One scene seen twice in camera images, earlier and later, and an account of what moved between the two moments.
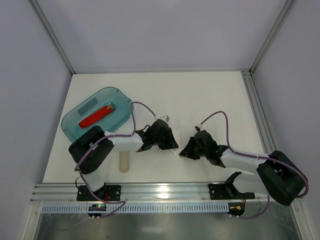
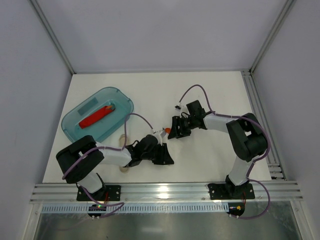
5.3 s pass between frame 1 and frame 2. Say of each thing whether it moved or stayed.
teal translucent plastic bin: stayed
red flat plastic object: stayed
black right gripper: moved
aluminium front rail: stayed
